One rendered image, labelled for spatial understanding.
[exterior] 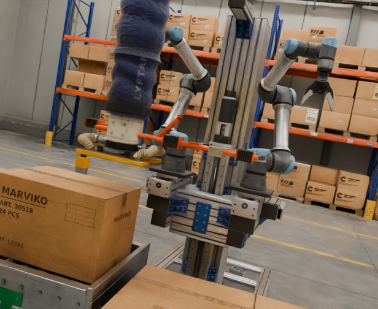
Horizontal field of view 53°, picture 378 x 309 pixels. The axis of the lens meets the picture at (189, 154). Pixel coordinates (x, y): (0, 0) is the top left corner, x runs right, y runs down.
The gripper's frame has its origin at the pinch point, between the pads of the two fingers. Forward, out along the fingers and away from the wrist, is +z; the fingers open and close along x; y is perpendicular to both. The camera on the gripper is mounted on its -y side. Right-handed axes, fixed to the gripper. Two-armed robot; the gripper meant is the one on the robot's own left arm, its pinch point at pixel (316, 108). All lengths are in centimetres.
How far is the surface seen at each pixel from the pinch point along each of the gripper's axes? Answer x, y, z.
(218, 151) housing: 38, -29, 28
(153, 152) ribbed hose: 66, -38, 34
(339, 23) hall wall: -10, 808, -282
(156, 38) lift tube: 75, -35, -18
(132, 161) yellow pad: 73, -44, 39
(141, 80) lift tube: 78, -37, 2
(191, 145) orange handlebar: 51, -30, 28
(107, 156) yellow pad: 85, -44, 39
